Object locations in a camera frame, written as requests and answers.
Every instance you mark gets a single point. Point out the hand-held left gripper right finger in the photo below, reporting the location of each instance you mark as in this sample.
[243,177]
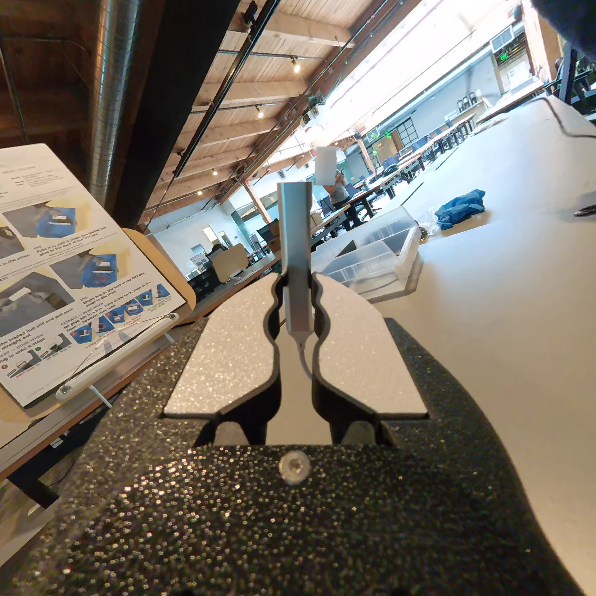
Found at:
[368,363]

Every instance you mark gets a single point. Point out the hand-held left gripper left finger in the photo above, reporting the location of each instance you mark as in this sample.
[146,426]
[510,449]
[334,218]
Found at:
[228,363]

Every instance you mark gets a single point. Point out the clear plastic bin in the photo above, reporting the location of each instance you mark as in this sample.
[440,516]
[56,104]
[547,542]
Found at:
[382,260]

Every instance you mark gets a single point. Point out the white usb hub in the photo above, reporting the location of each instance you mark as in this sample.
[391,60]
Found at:
[294,256]

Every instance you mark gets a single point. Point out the person's right forearm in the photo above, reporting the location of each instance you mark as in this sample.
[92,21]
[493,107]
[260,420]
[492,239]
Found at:
[568,18]

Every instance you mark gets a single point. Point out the rounded beige board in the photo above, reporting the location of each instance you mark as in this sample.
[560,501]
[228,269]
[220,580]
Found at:
[230,263]

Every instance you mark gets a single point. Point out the white document stand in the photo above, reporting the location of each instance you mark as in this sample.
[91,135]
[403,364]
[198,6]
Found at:
[116,354]

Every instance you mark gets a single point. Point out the stack of cardboard boxes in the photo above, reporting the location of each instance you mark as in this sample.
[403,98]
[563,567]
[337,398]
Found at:
[273,235]

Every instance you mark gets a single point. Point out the blue crumpled glove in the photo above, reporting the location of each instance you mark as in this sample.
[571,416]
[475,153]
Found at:
[458,207]

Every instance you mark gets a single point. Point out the instruction sheet on stand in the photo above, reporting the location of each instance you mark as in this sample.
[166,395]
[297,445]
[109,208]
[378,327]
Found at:
[70,260]

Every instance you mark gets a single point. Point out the hanging green plant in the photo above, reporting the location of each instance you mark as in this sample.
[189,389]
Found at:
[378,139]

